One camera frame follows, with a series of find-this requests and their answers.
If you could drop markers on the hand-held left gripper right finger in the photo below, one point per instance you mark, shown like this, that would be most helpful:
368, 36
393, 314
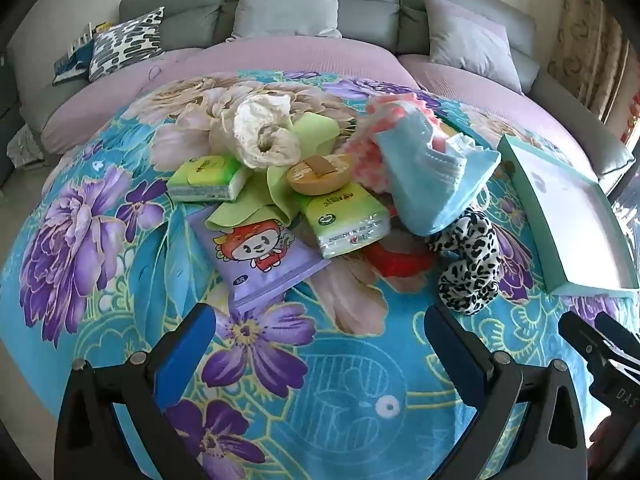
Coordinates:
450, 355

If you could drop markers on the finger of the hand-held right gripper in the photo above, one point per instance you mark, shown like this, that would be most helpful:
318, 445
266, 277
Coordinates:
577, 332

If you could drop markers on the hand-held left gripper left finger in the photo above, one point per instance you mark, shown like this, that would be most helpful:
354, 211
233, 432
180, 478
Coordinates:
185, 347

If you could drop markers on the red tape roll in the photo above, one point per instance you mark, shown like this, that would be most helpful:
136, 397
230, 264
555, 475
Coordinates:
400, 262

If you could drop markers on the teal cardboard box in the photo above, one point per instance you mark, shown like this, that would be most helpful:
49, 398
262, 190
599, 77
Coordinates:
575, 200

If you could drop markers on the green tissue pack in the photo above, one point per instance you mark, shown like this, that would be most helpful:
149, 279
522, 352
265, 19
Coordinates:
340, 220
200, 172

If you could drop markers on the person's right hand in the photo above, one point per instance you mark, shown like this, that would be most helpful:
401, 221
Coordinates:
602, 440

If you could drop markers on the leopard print scrunchie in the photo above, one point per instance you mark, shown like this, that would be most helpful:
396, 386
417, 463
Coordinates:
470, 270

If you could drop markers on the floral teal blanket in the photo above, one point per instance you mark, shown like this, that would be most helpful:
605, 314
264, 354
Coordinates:
350, 360

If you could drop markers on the purple cartoon tissue pack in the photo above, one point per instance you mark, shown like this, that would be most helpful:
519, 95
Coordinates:
260, 260

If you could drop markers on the light blue face mask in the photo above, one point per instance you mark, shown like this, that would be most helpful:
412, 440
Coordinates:
430, 190

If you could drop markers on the pink white fluffy cloth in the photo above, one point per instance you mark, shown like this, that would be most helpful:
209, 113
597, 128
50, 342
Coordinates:
365, 160

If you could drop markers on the dark green flat box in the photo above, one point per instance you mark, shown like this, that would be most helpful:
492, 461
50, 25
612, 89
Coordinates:
454, 125

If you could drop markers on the light green cloth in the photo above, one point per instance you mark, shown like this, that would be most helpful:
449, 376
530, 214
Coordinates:
312, 132

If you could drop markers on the patterned bag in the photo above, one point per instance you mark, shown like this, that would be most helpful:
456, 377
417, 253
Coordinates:
25, 147

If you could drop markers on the beige patterned curtain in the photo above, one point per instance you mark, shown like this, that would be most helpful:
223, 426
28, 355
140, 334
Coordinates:
590, 50

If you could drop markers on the grey blue cabinet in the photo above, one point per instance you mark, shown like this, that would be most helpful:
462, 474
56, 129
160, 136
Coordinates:
7, 110

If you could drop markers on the grey lilac pillow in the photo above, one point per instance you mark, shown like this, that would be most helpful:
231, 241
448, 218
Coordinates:
470, 45

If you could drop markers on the black white patterned pillow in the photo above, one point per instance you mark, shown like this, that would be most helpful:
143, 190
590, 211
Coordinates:
125, 42

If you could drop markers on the mauve sofa seat cover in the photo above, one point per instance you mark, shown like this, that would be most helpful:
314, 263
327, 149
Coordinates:
300, 55

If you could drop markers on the white and yellow booklets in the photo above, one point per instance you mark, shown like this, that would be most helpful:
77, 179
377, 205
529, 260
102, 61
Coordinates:
87, 35

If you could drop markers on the grey sofa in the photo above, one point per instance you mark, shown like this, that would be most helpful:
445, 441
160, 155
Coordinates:
375, 10

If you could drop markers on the plain grey pillow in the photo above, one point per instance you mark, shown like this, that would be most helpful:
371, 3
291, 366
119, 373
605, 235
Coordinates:
285, 5

